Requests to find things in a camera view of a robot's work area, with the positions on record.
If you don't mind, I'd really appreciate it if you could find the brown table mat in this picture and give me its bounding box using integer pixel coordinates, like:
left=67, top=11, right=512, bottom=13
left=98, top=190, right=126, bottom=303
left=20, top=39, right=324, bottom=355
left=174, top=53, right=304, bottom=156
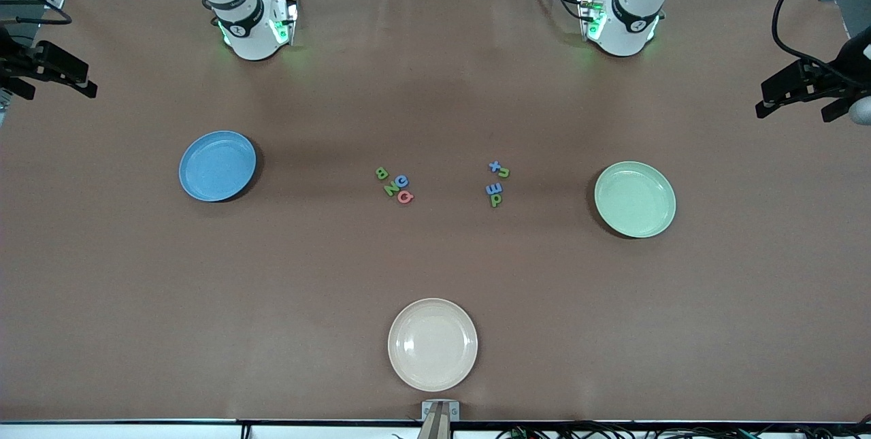
left=0, top=0, right=871, bottom=423

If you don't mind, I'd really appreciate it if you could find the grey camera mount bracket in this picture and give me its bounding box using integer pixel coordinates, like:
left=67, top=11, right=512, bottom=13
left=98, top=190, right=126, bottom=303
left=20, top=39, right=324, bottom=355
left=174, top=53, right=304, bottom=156
left=418, top=400, right=461, bottom=439

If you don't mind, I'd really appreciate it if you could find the green plate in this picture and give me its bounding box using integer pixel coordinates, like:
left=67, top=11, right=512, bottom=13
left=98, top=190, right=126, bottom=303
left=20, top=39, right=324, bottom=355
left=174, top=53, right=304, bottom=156
left=594, top=161, right=677, bottom=239

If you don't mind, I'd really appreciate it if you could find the blue plate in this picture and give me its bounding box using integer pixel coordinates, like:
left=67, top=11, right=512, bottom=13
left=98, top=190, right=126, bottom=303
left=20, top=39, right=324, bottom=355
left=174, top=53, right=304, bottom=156
left=178, top=130, right=258, bottom=203

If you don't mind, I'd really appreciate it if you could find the black cable bundle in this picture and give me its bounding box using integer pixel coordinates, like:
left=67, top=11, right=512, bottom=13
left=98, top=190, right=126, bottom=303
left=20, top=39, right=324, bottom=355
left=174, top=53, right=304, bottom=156
left=497, top=419, right=871, bottom=439

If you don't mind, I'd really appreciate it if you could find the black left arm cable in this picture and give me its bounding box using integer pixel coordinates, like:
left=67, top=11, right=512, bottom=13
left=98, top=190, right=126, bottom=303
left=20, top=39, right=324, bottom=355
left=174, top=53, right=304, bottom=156
left=771, top=0, right=871, bottom=82

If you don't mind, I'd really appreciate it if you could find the beige plate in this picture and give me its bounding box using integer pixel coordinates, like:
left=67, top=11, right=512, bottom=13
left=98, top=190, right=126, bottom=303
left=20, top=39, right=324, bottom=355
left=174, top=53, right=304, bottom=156
left=387, top=298, right=478, bottom=393

